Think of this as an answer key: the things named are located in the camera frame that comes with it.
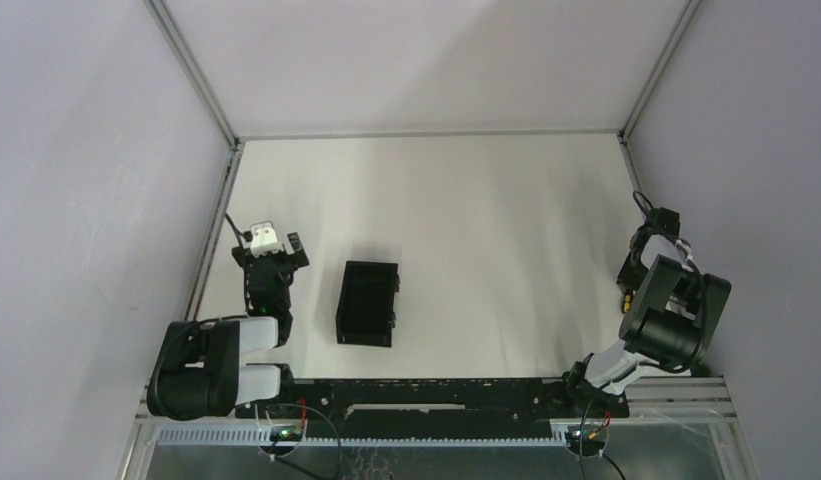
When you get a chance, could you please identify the black yellow screwdriver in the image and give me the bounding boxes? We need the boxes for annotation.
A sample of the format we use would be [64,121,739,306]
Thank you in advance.
[621,294,633,313]

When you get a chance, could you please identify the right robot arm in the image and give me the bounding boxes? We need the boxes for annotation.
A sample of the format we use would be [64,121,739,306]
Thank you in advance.
[563,207,732,416]

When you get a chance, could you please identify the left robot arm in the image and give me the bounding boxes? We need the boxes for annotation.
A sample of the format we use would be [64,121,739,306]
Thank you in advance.
[146,226,309,421]

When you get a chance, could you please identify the black plastic bin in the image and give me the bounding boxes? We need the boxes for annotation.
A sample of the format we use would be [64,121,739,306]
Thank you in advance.
[335,260,400,348]

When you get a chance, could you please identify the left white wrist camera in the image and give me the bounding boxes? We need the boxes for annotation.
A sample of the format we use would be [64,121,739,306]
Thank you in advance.
[249,221,284,257]

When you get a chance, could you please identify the aluminium frame rail left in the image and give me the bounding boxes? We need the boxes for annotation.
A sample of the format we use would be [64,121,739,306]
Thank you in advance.
[179,141,243,321]

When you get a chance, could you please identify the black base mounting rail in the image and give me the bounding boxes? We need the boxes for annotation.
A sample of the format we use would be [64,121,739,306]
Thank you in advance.
[234,378,630,439]

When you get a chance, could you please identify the left circuit board with wires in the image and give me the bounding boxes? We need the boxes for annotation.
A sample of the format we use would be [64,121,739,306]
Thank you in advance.
[252,401,343,480]

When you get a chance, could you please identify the circuit board with wires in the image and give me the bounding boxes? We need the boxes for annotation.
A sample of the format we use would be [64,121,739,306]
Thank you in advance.
[567,400,627,480]
[252,401,343,480]

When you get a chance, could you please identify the aluminium frame rail back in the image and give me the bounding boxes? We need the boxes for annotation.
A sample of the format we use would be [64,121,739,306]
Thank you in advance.
[238,128,620,144]

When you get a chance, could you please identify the grey slotted cable duct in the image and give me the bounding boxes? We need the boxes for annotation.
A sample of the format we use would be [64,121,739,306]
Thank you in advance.
[155,425,570,447]

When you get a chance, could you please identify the right circuit board with wires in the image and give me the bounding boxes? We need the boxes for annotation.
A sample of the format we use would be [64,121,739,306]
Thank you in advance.
[567,400,627,480]

